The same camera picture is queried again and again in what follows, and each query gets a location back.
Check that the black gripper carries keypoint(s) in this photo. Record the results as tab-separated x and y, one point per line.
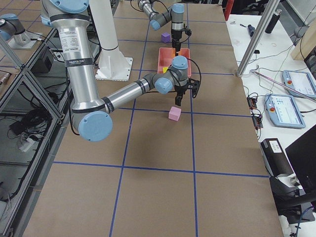
176	35
180	90

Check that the purple foam block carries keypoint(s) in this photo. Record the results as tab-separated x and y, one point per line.
165	37

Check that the pink foam block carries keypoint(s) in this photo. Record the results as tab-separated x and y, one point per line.
174	113

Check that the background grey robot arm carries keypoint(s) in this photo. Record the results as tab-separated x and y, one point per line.
10	26

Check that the red circuit board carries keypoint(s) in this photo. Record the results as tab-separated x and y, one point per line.
255	112

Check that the black cylinder bottle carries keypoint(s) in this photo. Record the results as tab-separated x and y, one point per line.
274	19

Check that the near teach pendant tablet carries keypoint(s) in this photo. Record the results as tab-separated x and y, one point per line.
283	111

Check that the teach pendant tablet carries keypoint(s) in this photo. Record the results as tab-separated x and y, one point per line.
298	83
283	111

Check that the black box device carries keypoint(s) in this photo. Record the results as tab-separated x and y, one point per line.
275	159

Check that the far teach pendant tablet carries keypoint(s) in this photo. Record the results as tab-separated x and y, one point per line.
298	83

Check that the black monitor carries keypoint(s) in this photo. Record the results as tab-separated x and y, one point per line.
302	156

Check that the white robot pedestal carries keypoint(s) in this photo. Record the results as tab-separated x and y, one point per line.
112	64

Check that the aluminium frame post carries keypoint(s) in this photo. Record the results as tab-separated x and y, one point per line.
265	19

